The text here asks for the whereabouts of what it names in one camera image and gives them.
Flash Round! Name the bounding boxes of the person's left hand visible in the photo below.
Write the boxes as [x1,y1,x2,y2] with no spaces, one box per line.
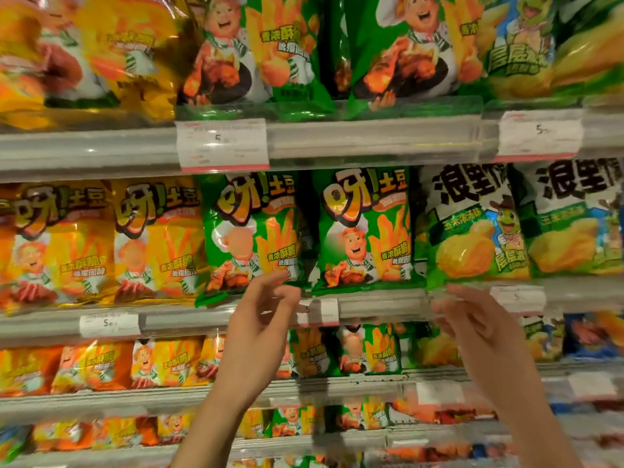
[214,270,302,410]

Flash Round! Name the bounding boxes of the person's right hand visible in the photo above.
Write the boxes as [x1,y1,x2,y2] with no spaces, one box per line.
[431,285,537,400]

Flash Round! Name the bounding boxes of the green chicken snack packet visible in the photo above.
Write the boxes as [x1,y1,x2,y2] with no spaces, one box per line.
[311,166,425,294]
[194,171,311,307]

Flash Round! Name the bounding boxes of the shelf row of bags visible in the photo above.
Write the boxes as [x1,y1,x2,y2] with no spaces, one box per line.
[275,324,403,378]
[177,0,484,120]
[0,394,624,468]

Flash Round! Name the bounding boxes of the yellow steak snack packet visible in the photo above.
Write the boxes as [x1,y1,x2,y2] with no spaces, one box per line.
[29,0,194,124]
[0,0,49,131]
[0,182,118,313]
[112,177,208,306]

